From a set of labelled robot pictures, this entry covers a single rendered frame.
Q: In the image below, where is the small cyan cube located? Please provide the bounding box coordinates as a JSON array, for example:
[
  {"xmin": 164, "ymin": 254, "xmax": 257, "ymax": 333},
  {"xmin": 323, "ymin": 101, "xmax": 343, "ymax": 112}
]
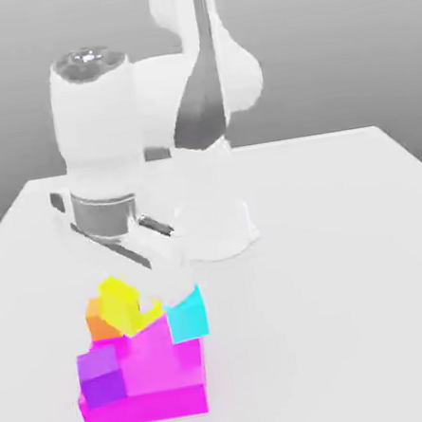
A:
[{"xmin": 160, "ymin": 283, "xmax": 213, "ymax": 346}]

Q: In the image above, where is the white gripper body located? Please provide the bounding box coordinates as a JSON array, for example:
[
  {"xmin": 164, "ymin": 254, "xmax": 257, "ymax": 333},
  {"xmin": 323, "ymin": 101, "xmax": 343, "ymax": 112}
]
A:
[{"xmin": 66, "ymin": 203, "xmax": 199, "ymax": 313}]

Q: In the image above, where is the small purple cube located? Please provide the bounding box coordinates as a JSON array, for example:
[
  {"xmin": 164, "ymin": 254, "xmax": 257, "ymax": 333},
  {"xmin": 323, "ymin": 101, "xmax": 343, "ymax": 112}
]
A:
[{"xmin": 74, "ymin": 342, "xmax": 131, "ymax": 412}]

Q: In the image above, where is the small orange cube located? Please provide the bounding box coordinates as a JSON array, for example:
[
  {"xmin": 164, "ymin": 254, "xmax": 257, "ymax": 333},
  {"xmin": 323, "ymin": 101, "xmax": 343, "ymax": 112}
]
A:
[{"xmin": 82, "ymin": 293, "xmax": 125, "ymax": 343}]

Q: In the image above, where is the small yellow cube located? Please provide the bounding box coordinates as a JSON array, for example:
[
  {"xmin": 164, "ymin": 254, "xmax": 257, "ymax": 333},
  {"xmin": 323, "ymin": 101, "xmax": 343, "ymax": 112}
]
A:
[{"xmin": 95, "ymin": 267, "xmax": 168, "ymax": 343}]

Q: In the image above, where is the large magenta box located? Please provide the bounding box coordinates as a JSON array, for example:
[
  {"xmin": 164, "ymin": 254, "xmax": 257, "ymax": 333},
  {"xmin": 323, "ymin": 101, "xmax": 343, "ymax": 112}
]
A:
[{"xmin": 65, "ymin": 307, "xmax": 214, "ymax": 422}]

